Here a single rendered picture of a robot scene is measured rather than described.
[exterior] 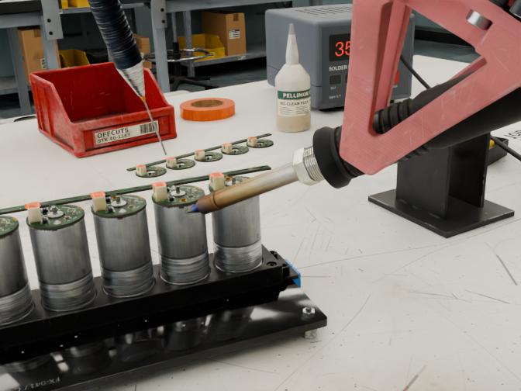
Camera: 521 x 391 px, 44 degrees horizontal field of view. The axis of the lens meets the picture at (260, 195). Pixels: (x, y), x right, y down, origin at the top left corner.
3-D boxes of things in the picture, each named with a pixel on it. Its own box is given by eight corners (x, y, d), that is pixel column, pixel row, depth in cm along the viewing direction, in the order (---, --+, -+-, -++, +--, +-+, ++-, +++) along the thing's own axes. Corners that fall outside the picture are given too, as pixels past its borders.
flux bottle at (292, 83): (288, 134, 61) (284, 26, 58) (270, 126, 64) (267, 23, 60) (317, 129, 63) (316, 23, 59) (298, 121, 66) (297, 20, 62)
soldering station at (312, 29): (413, 104, 71) (418, 13, 67) (317, 116, 67) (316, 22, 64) (349, 79, 84) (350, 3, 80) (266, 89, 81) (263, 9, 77)
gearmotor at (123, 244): (161, 306, 31) (150, 206, 29) (109, 318, 30) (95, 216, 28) (150, 283, 33) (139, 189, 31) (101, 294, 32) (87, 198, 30)
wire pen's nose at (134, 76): (123, 101, 26) (109, 68, 25) (141, 87, 27) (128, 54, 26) (142, 104, 26) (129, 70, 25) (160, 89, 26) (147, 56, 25)
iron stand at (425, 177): (415, 273, 42) (494, 184, 35) (350, 173, 46) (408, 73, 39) (480, 250, 45) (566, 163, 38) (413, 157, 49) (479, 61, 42)
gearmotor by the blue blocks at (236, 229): (270, 281, 33) (267, 186, 31) (224, 292, 32) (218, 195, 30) (252, 261, 35) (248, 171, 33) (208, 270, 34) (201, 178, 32)
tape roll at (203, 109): (168, 117, 69) (167, 106, 69) (202, 105, 74) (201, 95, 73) (213, 123, 66) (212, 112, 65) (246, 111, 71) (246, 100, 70)
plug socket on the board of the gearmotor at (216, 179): (229, 188, 31) (229, 175, 31) (212, 192, 31) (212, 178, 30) (224, 183, 32) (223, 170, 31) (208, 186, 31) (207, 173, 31)
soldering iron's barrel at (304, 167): (201, 228, 28) (329, 183, 25) (184, 196, 28) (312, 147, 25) (215, 216, 29) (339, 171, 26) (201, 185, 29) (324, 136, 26)
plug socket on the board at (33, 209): (48, 220, 28) (46, 205, 28) (27, 223, 28) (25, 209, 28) (46, 213, 29) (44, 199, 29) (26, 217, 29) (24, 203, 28)
